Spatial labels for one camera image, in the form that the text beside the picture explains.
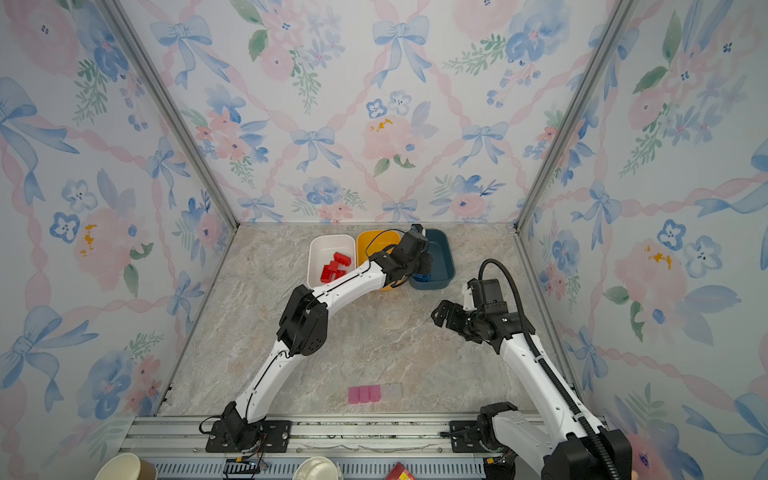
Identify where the dark teal plastic container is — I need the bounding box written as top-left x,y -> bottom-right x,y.
409,229 -> 456,291

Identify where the red long lego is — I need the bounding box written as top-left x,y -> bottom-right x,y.
320,264 -> 336,284
333,252 -> 352,267

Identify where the white plastic container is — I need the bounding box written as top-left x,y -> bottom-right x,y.
306,234 -> 357,288

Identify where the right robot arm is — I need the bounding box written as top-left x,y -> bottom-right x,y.
431,300 -> 633,479

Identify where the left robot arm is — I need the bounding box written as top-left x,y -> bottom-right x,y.
203,224 -> 432,453

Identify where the yellow plastic container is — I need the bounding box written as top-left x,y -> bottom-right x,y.
356,229 -> 402,266

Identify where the pink translucent block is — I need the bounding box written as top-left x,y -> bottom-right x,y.
348,383 -> 402,405

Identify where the red box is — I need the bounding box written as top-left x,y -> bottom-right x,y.
385,462 -> 415,480

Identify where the white bowl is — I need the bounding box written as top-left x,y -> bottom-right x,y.
292,457 -> 343,480

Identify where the paper cup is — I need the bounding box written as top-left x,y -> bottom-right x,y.
95,453 -> 158,480

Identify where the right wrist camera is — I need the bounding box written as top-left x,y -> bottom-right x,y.
463,279 -> 508,315

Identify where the black corrugated cable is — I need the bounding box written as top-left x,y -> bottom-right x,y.
478,258 -> 622,480

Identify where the aluminium rail base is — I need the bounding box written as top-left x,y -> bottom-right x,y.
119,413 -> 541,480

